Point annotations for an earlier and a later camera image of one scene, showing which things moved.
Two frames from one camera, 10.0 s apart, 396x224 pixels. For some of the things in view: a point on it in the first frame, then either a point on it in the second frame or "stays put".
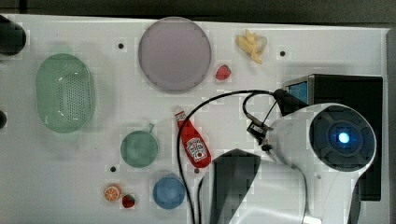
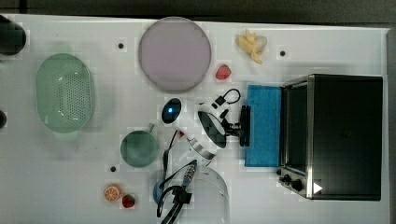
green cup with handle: [139, 148] stays put
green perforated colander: [63, 92] stays put
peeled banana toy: [252, 44] stays put
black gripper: [288, 104] to [231, 129]
